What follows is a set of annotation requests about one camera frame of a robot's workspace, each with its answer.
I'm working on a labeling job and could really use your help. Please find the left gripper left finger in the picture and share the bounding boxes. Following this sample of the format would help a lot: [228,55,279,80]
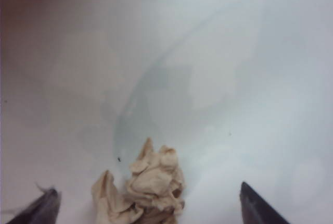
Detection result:
[5,186,62,224]

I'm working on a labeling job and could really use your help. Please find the wide brown paper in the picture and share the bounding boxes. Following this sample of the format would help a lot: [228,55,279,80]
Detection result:
[91,137,186,224]

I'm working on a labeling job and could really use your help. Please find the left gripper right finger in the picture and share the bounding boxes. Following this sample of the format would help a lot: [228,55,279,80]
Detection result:
[239,181,291,224]

